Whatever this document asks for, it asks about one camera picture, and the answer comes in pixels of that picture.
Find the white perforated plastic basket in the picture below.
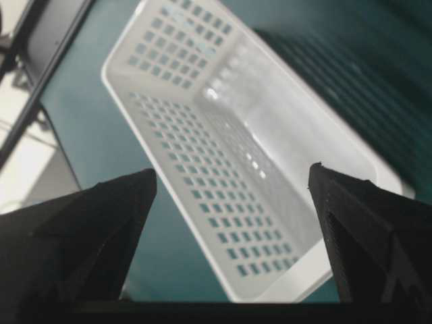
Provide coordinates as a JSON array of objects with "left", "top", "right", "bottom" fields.
[{"left": 101, "top": 1, "right": 414, "bottom": 302}]

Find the black metal table frame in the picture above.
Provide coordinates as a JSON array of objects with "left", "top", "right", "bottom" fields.
[{"left": 1, "top": 1, "right": 94, "bottom": 167}]

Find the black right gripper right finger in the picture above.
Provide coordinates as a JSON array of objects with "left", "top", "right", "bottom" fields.
[{"left": 308, "top": 163, "right": 431, "bottom": 305}]

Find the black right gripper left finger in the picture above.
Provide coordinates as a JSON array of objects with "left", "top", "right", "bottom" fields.
[{"left": 1, "top": 168, "right": 157, "bottom": 323}]

